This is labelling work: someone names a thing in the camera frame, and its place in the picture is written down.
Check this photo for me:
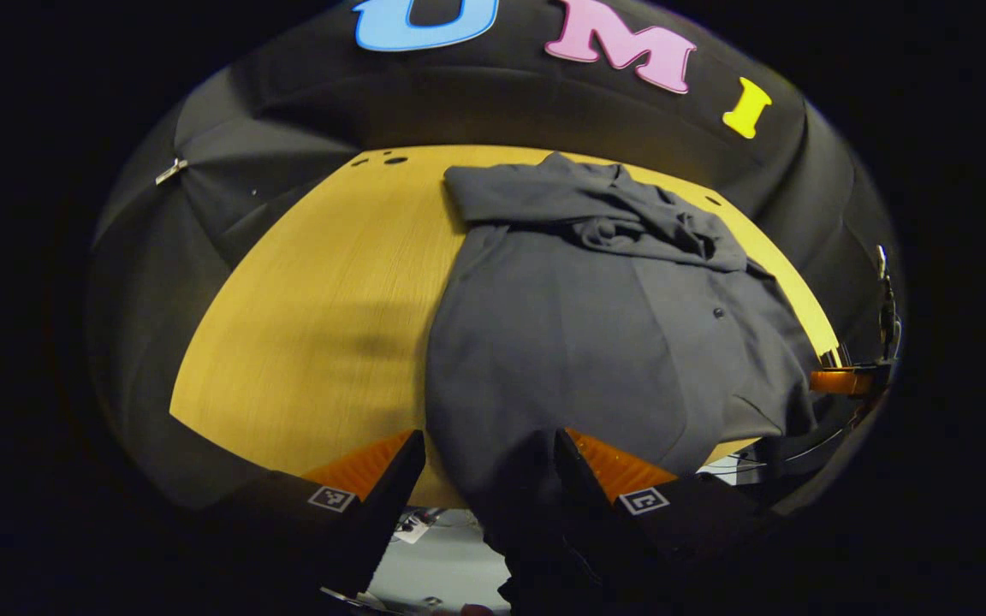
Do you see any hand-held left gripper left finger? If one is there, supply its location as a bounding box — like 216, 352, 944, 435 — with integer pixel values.
202, 429, 427, 600

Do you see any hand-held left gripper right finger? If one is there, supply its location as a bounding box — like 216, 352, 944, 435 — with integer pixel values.
553, 428, 789, 600

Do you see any grey button shirt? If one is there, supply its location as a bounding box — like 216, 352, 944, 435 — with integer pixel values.
423, 152, 821, 616

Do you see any white floor plug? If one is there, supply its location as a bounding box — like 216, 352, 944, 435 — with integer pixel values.
392, 513, 432, 545

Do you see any black backdrop cloth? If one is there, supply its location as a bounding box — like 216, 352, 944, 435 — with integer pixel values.
86, 0, 905, 514

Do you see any white floor cable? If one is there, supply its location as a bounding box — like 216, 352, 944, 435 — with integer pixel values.
698, 452, 772, 487

